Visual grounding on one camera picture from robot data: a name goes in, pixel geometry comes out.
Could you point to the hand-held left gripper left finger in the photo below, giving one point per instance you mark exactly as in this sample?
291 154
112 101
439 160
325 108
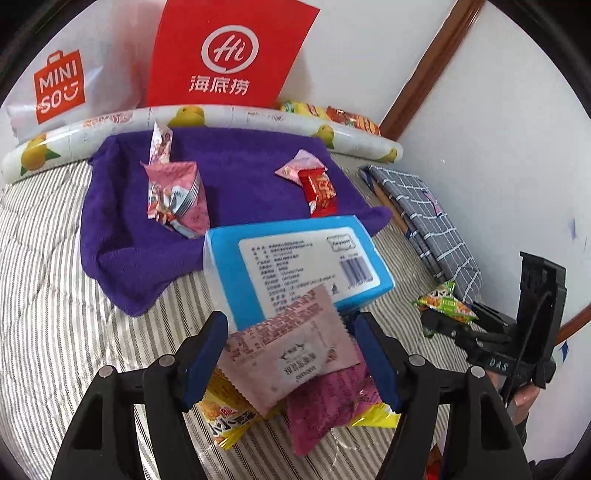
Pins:
203 364

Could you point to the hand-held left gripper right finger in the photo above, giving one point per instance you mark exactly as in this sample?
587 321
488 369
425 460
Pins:
378 364

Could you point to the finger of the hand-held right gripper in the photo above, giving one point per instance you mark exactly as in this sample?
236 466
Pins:
494 318
441 325

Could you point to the green snack packet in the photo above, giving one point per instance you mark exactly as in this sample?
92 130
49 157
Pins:
445 302

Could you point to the yellow orange snack packet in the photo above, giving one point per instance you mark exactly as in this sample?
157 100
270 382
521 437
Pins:
374 411

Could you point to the magenta snack packet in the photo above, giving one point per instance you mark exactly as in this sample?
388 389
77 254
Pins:
323 410

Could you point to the pale pink snack packet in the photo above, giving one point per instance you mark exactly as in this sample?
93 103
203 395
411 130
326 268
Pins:
286 355

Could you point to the pink foil snack bag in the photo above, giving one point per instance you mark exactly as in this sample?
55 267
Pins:
182 194

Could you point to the red snack packet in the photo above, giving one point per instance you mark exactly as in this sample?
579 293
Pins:
318 191

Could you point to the pink white candy packet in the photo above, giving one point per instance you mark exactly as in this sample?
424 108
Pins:
298 166

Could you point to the person's right hand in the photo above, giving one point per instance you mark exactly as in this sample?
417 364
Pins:
521 399

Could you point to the grey plaid folded cloth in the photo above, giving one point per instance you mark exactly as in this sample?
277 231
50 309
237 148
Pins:
429 217

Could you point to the blue cardboard box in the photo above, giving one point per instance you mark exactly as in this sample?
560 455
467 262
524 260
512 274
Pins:
295 263

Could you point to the brown flat board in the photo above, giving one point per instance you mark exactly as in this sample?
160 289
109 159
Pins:
385 203

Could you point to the grey striped bed quilt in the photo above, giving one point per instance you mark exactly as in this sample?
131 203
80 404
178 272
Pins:
46 277

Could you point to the purple towel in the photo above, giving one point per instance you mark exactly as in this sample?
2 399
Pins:
249 184

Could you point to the red orange chips bag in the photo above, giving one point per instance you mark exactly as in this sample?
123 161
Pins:
355 121

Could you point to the fruit print paper roll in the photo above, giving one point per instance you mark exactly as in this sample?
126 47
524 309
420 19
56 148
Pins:
258 117

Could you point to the yellow chips bag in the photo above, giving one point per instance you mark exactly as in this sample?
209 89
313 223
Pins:
300 109

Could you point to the red paper bag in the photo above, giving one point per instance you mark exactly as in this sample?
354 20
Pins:
231 50

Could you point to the white plastic shopping bag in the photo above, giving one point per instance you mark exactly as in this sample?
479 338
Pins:
106 60

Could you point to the brown wooden door frame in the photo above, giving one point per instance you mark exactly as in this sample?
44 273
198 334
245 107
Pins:
425 78

